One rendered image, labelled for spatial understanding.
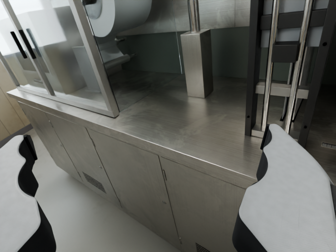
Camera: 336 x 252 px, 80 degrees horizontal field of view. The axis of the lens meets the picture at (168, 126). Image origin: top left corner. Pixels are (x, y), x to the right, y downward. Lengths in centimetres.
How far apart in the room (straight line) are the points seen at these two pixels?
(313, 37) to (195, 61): 45
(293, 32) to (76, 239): 166
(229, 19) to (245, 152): 66
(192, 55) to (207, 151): 43
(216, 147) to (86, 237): 129
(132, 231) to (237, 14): 142
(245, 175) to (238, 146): 11
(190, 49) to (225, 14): 28
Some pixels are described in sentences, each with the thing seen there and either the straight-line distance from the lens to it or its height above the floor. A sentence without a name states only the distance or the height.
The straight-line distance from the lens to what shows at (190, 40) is 87.
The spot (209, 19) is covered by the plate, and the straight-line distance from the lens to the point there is 112.
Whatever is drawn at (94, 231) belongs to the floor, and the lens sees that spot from 170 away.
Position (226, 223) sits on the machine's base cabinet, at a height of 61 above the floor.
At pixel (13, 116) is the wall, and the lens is 354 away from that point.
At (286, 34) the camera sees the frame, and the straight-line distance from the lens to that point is 58.
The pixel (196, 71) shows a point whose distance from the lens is 89.
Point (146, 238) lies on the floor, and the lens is 153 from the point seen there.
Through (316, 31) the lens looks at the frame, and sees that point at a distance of 57.
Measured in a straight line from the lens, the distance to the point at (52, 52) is 113.
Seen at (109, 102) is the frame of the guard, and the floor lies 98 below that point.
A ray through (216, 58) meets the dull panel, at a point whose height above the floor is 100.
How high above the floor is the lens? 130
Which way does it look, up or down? 32 degrees down
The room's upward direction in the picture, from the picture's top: 11 degrees counter-clockwise
